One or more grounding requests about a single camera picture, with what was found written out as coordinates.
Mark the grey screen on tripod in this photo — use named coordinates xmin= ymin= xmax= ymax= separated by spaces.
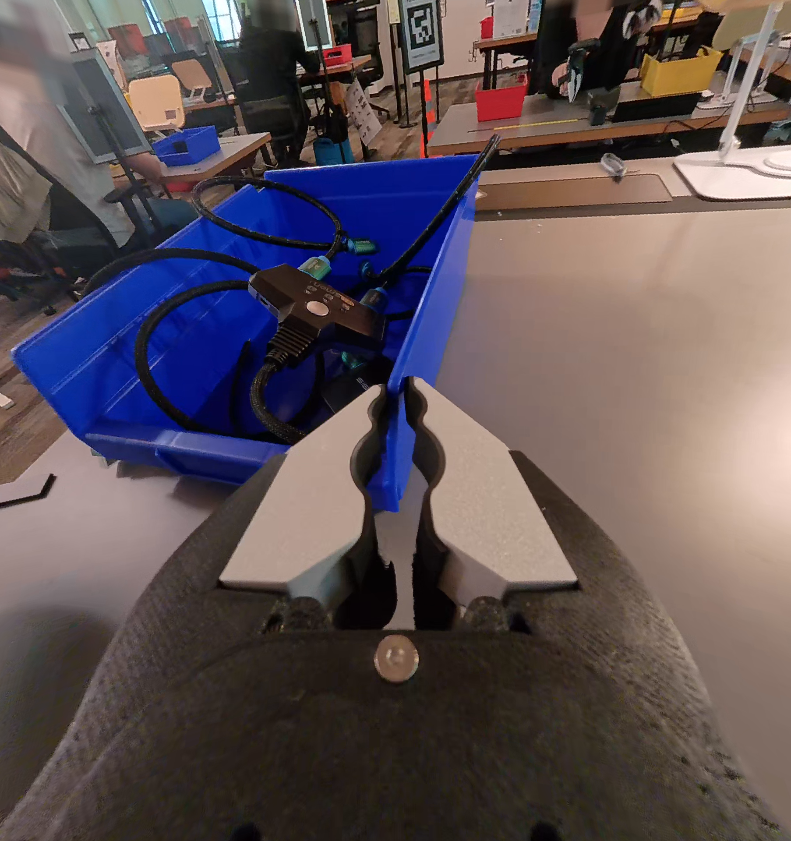
xmin=54 ymin=49 xmax=155 ymax=166

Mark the wooden workbench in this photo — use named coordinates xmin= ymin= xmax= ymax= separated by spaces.
xmin=428 ymin=85 xmax=791 ymax=160

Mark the black hdmi switch box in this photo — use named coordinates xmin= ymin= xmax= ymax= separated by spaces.
xmin=247 ymin=264 xmax=390 ymax=370

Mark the black office chair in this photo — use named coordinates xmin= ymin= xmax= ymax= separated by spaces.
xmin=0 ymin=125 xmax=201 ymax=337

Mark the wooden office table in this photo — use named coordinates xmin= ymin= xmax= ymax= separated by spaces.
xmin=109 ymin=131 xmax=274 ymax=199

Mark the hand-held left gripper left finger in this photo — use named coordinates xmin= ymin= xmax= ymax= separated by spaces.
xmin=218 ymin=384 xmax=390 ymax=604

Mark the white boxy device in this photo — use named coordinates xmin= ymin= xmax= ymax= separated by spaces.
xmin=127 ymin=74 xmax=187 ymax=134

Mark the blue waste container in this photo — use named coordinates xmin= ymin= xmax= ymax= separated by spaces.
xmin=313 ymin=134 xmax=357 ymax=168

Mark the red plastic bin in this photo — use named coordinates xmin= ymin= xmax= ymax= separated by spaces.
xmin=474 ymin=75 xmax=530 ymax=124

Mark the black usb hub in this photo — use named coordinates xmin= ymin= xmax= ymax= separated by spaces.
xmin=320 ymin=375 xmax=385 ymax=413

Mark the beige rounded divider panel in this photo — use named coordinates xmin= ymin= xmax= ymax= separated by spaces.
xmin=711 ymin=0 xmax=791 ymax=51

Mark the marker board on stand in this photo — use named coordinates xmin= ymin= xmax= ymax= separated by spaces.
xmin=399 ymin=0 xmax=447 ymax=130

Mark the orange striped post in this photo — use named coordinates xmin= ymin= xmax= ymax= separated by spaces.
xmin=420 ymin=79 xmax=437 ymax=160

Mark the black braided switch cable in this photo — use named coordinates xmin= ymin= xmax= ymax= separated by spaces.
xmin=80 ymin=246 xmax=325 ymax=445

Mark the blue plastic bin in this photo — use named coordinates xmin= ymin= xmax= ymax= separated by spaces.
xmin=11 ymin=155 xmax=482 ymax=515

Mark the brown cardboard sheet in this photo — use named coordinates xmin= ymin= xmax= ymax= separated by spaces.
xmin=477 ymin=172 xmax=675 ymax=212

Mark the small blue bin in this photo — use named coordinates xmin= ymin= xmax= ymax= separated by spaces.
xmin=152 ymin=125 xmax=222 ymax=170

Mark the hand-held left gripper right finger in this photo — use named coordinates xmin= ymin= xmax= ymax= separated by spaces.
xmin=405 ymin=376 xmax=580 ymax=607

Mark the green plug braided hdmi cable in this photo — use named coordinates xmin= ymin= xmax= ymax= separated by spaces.
xmin=359 ymin=133 xmax=503 ymax=318
xmin=192 ymin=176 xmax=379 ymax=280

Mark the small yellow bin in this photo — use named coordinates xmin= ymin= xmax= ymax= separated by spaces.
xmin=640 ymin=47 xmax=726 ymax=99

